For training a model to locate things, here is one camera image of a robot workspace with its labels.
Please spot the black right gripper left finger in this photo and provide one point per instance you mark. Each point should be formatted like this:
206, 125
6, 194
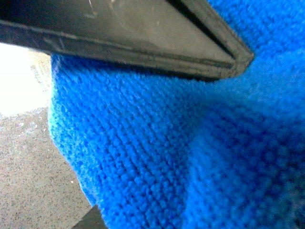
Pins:
91, 220

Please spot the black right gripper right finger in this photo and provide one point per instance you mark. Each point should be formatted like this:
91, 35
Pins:
185, 37

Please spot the blue microfiber cloth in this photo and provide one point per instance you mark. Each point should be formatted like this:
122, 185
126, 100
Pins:
156, 152

